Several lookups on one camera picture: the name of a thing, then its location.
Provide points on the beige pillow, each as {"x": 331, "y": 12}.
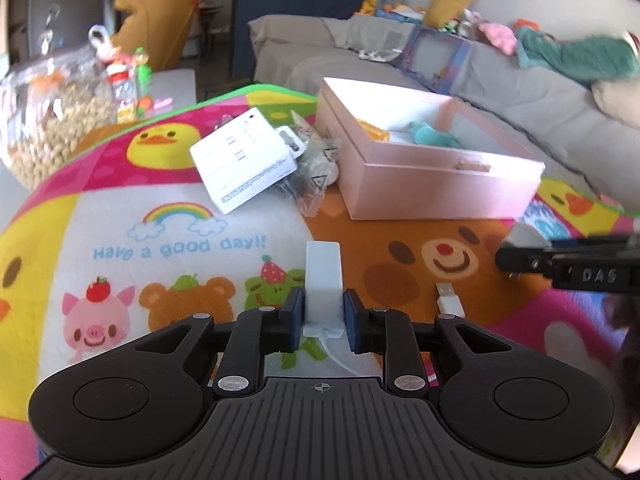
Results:
{"x": 620, "y": 100}

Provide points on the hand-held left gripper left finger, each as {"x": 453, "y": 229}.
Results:
{"x": 295, "y": 319}

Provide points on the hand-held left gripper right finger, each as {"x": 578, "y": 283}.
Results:
{"x": 352, "y": 321}

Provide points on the clear bag with dark item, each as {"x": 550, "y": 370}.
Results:
{"x": 312, "y": 187}

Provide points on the teal blanket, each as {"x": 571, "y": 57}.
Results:
{"x": 575, "y": 57}

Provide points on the pink marker pen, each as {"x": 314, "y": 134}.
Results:
{"x": 162, "y": 104}

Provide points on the pink cardboard box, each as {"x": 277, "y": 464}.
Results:
{"x": 430, "y": 185}

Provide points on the grey sofa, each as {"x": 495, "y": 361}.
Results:
{"x": 525, "y": 95}

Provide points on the yellow armchair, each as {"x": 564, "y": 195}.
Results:
{"x": 155, "y": 15}

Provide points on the clear bag with beige item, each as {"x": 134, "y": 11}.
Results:
{"x": 322, "y": 152}

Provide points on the yellow plush toy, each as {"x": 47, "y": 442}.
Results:
{"x": 369, "y": 6}

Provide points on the white package box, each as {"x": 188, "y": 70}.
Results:
{"x": 240, "y": 165}

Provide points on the small bottle with red cap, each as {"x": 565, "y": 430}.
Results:
{"x": 122, "y": 92}

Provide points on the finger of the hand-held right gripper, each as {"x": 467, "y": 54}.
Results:
{"x": 522, "y": 259}

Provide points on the white plastic bag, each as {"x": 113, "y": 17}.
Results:
{"x": 102, "y": 42}

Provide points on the teal toy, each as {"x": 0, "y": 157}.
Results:
{"x": 432, "y": 136}

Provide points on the glass jar of nuts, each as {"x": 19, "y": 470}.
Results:
{"x": 55, "y": 125}

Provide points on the pink plush toy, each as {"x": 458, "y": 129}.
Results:
{"x": 499, "y": 37}

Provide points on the small orange carrot toy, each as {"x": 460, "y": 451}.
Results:
{"x": 143, "y": 106}

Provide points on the orange packet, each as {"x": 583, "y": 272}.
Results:
{"x": 374, "y": 131}

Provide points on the white charger block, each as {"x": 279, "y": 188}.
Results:
{"x": 323, "y": 280}

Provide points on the white side table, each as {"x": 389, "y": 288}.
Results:
{"x": 175, "y": 85}

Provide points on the yellow pillow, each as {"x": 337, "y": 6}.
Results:
{"x": 452, "y": 0}

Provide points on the purple window gift box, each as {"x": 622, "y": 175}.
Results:
{"x": 435, "y": 62}

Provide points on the colourful cartoon play mat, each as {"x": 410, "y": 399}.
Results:
{"x": 150, "y": 220}

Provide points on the green toy bottle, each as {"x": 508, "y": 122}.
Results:
{"x": 143, "y": 77}

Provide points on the white bunny plush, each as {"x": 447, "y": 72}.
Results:
{"x": 470, "y": 21}

